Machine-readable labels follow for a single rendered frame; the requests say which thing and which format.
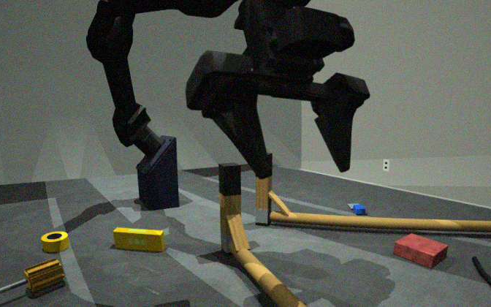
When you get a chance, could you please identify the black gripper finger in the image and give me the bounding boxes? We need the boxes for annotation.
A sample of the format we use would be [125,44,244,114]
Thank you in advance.
[314,94,365,173]
[202,77,270,179]

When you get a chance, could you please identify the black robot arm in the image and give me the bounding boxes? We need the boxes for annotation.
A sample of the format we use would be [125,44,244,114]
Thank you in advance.
[86,0,355,160]

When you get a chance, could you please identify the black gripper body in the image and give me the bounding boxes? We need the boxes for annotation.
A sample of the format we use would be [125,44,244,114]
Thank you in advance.
[185,18,370,116]

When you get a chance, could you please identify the yellow ring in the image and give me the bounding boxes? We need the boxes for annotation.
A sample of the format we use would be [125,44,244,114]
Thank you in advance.
[41,231,69,252]

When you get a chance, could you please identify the red rectangular block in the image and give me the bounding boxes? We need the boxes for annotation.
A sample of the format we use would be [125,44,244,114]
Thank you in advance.
[393,233,448,269]

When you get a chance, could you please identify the yellow rectangular block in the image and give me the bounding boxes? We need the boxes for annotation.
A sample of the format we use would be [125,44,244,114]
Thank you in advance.
[113,227,165,252]

